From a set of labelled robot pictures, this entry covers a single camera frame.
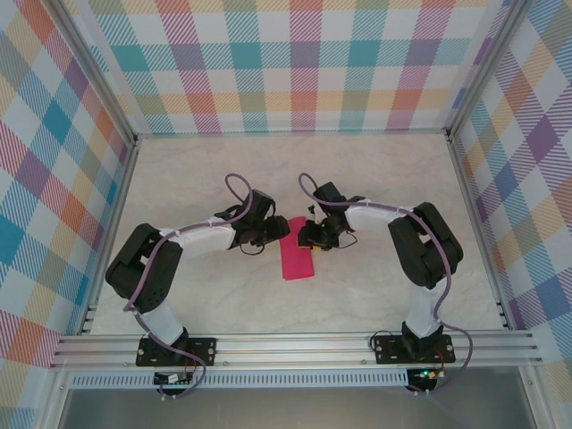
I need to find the slotted grey cable duct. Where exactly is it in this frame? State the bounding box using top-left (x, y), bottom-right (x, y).
top-left (69, 373), bottom-right (410, 389)

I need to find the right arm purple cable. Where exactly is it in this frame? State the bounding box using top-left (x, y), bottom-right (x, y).
top-left (297, 172), bottom-right (474, 397)

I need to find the aluminium frame post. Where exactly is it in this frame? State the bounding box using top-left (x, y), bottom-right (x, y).
top-left (55, 0), bottom-right (139, 145)
top-left (446, 0), bottom-right (533, 142)

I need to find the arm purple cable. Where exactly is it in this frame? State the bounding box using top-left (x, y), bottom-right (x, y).
top-left (122, 172), bottom-right (259, 400)
top-left (297, 172), bottom-right (474, 397)

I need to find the aluminium frame cross rail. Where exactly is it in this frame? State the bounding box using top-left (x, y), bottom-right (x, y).
top-left (133, 128), bottom-right (452, 138)

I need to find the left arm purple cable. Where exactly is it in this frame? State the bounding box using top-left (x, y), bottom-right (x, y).
top-left (122, 172), bottom-right (259, 400)

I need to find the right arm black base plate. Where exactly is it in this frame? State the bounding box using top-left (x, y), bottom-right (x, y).
top-left (373, 333), bottom-right (455, 366)

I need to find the aluminium frame side rail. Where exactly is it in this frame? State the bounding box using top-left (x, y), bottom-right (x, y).
top-left (446, 133), bottom-right (515, 332)
top-left (80, 138), bottom-right (140, 336)

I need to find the pink cloth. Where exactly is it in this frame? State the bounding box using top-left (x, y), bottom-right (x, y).
top-left (278, 217), bottom-right (315, 282)

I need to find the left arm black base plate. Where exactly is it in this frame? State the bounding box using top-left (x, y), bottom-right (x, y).
top-left (136, 337), bottom-right (218, 368)

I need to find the left gripper thin black cable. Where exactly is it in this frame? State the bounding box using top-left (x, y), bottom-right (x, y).
top-left (239, 240), bottom-right (270, 257)

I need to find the grey metal shelf panel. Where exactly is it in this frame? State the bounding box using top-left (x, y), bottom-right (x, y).
top-left (57, 387), bottom-right (533, 429)

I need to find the aluminium mounting rail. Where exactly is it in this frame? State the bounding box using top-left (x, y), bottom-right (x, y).
top-left (48, 329), bottom-right (544, 371)

